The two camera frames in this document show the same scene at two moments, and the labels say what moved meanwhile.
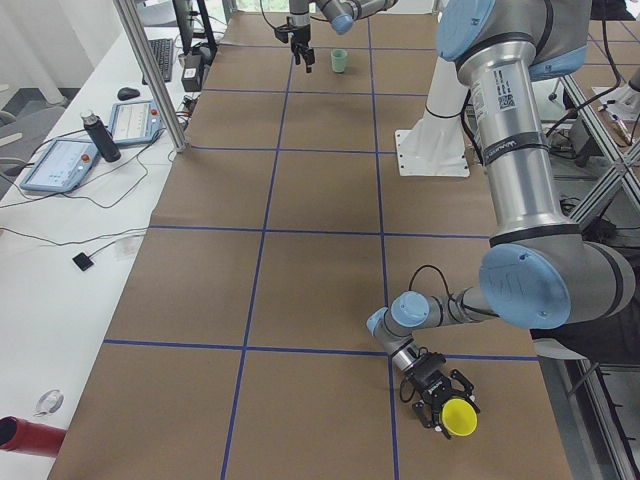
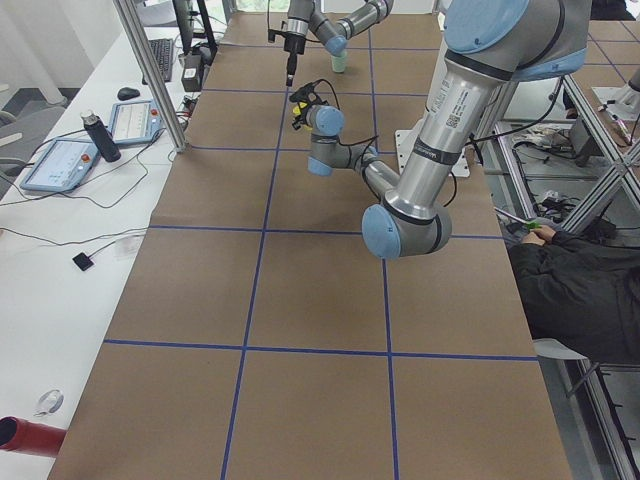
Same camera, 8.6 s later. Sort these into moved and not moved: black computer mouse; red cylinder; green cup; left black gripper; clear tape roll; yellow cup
Moved: left black gripper; yellow cup
Not moved: green cup; clear tape roll; black computer mouse; red cylinder
